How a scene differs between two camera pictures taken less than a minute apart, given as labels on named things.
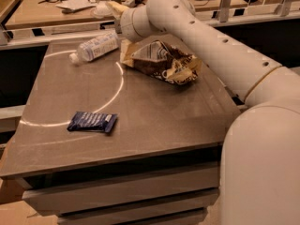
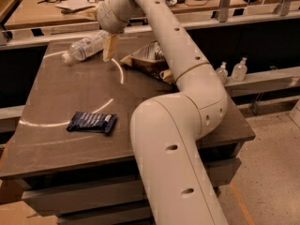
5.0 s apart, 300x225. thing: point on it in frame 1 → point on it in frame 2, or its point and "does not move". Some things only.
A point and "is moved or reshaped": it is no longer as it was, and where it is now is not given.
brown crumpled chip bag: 165,61 does not move
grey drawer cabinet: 104,143 does not move
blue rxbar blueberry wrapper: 92,121 does not move
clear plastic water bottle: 95,48 is moved or reshaped
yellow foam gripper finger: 115,7 → 90,13
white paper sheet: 76,4 does not move
